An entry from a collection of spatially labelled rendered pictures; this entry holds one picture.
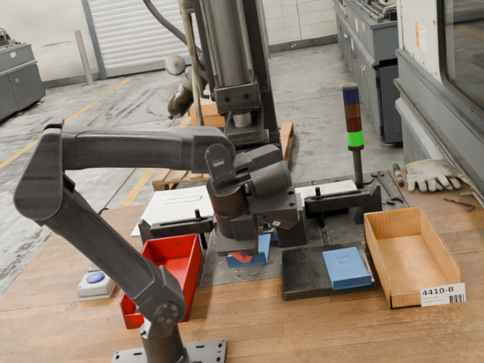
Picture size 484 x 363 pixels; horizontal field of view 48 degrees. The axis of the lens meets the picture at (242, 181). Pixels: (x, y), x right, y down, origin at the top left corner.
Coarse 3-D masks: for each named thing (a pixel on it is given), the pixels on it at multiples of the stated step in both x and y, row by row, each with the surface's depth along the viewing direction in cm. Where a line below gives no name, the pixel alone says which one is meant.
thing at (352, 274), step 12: (324, 252) 113; (336, 252) 112; (348, 252) 111; (336, 264) 107; (348, 264) 107; (360, 264) 106; (336, 276) 103; (348, 276) 103; (360, 276) 98; (336, 288) 100
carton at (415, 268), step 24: (384, 216) 115; (408, 216) 115; (384, 240) 117; (408, 240) 115; (432, 240) 106; (384, 264) 96; (408, 264) 106; (432, 264) 105; (456, 264) 92; (384, 288) 99; (408, 288) 99; (432, 288) 93; (456, 288) 93
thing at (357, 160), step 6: (348, 84) 129; (354, 84) 128; (354, 150) 132; (360, 150) 132; (354, 156) 134; (360, 156) 134; (354, 162) 135; (360, 162) 134; (354, 168) 135; (360, 168) 135; (354, 174) 136; (360, 174) 135; (360, 180) 136; (360, 186) 136
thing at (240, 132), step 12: (228, 120) 122; (240, 120) 115; (252, 120) 119; (228, 132) 114; (240, 132) 112; (252, 132) 112; (264, 132) 119; (276, 132) 122; (240, 144) 113; (252, 144) 116; (264, 144) 115; (276, 144) 114
